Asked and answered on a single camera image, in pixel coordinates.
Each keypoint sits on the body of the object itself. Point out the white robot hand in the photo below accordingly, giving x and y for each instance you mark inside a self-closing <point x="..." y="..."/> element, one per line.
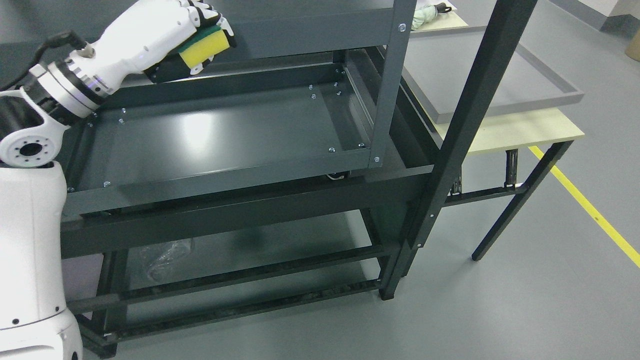
<point x="145" y="33"/>

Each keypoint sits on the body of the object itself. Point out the green yellow sponge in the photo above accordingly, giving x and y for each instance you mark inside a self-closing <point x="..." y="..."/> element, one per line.
<point x="202" y="47"/>

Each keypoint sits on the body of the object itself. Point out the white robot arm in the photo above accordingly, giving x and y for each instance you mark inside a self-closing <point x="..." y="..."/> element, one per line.
<point x="36" y="323"/>

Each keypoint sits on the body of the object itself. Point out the dark grey shelf cart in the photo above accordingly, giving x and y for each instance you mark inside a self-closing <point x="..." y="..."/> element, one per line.
<point x="297" y="121"/>

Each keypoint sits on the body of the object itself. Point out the black metal shelf rack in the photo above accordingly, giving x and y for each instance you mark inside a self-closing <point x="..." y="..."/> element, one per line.
<point x="501" y="37"/>

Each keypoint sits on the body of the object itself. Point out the clear plastic bag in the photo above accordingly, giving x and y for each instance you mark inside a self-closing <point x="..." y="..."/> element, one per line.
<point x="159" y="261"/>

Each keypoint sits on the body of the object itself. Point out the beige top side table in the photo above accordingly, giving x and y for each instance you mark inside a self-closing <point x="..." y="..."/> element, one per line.
<point x="523" y="119"/>

